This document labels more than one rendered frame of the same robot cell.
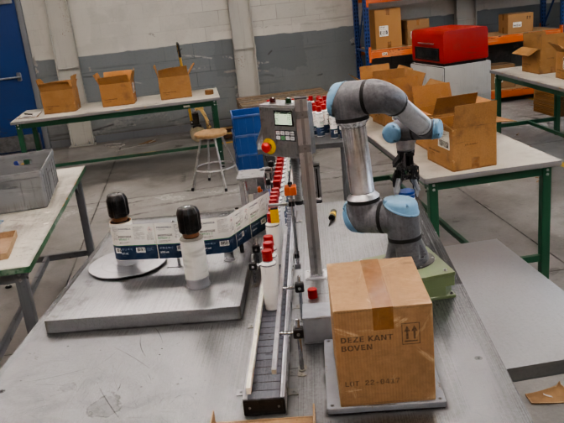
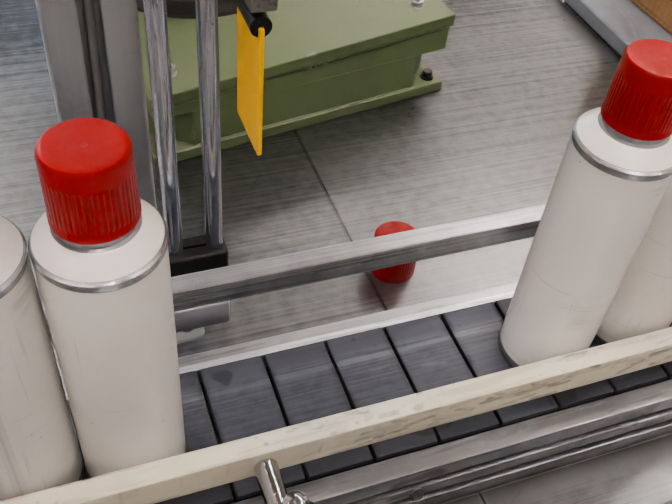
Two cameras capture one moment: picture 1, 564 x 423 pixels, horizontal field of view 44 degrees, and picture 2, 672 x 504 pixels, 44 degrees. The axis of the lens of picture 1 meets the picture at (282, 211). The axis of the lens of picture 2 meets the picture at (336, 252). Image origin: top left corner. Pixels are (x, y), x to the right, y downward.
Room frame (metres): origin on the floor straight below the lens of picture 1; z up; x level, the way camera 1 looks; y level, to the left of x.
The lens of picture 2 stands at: (2.45, 0.28, 1.27)
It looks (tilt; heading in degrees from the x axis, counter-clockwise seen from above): 45 degrees down; 241
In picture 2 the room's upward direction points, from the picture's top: 7 degrees clockwise
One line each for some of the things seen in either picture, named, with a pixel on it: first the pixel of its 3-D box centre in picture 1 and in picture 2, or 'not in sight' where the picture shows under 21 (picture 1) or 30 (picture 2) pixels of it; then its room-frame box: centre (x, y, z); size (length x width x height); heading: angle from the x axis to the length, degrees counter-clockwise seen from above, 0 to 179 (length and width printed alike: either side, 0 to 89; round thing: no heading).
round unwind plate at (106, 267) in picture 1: (127, 263); not in sight; (2.58, 0.63, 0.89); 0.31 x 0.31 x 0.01
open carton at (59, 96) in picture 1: (59, 93); not in sight; (7.71, 2.29, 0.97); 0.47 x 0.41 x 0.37; 2
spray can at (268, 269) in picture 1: (269, 279); not in sight; (2.05, 0.06, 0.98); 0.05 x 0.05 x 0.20
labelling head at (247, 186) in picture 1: (255, 203); not in sight; (2.79, 0.11, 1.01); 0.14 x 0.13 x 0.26; 176
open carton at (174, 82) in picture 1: (175, 80); not in sight; (7.87, 1.02, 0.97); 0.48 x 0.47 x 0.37; 9
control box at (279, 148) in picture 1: (286, 128); not in sight; (2.47, -0.05, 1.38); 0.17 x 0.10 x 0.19; 51
